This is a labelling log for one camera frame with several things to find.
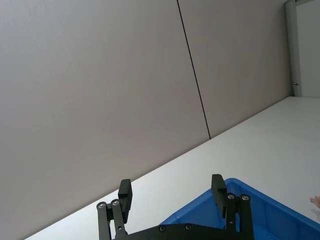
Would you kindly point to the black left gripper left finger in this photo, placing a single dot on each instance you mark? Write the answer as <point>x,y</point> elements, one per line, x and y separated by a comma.
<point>120,215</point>

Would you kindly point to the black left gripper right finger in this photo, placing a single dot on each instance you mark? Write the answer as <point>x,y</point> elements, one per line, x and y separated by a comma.
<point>232,212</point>

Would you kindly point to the blue plastic bin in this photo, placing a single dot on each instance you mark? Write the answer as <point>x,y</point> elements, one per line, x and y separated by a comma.
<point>262,215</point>

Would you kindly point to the pale grey door frame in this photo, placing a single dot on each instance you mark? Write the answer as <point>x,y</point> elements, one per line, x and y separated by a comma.
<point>292,47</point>

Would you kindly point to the person's hand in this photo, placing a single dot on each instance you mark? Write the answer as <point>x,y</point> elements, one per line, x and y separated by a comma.
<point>315,200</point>

